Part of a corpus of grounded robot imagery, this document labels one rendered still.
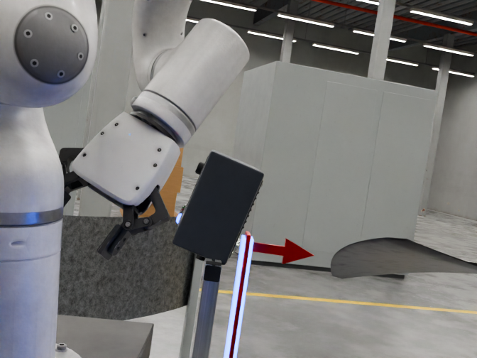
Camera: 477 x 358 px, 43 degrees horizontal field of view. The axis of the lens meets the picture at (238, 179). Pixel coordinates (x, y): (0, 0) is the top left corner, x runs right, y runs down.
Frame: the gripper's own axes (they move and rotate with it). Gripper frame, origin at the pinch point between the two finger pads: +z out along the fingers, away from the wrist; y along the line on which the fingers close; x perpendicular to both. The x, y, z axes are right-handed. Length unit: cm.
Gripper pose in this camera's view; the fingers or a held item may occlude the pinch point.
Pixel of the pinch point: (77, 229)
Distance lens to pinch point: 75.4
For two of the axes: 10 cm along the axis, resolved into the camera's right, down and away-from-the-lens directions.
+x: 1.0, 3.9, 9.2
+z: -5.5, 7.9, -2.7
